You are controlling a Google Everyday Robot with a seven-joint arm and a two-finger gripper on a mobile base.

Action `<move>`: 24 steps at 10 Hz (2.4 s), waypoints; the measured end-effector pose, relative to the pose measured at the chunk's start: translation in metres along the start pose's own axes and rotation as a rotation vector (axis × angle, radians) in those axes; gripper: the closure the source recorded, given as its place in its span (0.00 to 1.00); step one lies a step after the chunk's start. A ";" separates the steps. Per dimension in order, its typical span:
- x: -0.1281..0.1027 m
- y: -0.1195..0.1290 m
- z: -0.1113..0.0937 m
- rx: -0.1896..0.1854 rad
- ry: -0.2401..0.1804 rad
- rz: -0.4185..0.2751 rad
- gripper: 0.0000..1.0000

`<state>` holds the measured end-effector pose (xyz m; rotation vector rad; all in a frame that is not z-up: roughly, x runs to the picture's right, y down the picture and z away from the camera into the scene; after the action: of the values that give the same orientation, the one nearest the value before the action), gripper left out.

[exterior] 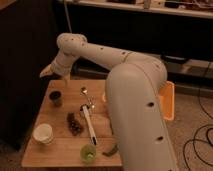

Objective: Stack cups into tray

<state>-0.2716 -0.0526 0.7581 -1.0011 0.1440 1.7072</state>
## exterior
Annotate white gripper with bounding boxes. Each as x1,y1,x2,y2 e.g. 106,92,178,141
39,51,79,85

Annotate dark brown cup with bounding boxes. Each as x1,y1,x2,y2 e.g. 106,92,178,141
49,91,62,107

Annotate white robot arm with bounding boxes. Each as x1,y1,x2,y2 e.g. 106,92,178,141
40,33,179,171

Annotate orange plastic tray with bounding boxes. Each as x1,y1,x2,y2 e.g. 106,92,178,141
101,80,176,122

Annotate metal spoon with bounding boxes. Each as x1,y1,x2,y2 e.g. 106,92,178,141
81,87,95,109

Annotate bunch of dark grapes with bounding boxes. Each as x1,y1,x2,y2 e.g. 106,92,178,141
67,113,84,136

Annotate black cable on floor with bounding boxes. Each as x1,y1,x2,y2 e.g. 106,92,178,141
182,61,213,171

